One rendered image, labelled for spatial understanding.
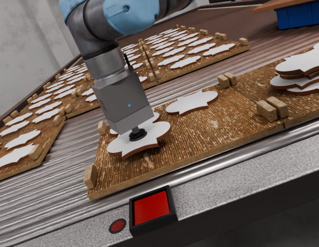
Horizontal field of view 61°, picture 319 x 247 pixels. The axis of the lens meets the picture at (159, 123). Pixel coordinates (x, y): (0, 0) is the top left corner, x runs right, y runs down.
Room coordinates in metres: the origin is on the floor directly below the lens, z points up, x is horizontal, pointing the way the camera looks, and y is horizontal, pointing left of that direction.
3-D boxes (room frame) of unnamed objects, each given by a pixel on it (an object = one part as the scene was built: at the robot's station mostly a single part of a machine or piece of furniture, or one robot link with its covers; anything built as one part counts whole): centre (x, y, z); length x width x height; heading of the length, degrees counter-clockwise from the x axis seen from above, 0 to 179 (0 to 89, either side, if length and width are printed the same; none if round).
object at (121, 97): (0.56, 0.06, 1.07); 0.10 x 0.09 x 0.16; 21
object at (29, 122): (1.31, 0.56, 0.94); 0.41 x 0.35 x 0.04; 87
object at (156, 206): (0.36, 0.06, 0.92); 0.06 x 0.06 x 0.01; 88
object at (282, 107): (0.49, -0.24, 0.95); 0.06 x 0.02 x 0.03; 178
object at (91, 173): (0.50, 0.18, 0.95); 0.06 x 0.02 x 0.03; 178
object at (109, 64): (0.55, 0.05, 1.15); 0.08 x 0.08 x 0.05
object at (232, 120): (0.63, -0.02, 0.93); 0.41 x 0.35 x 0.02; 88
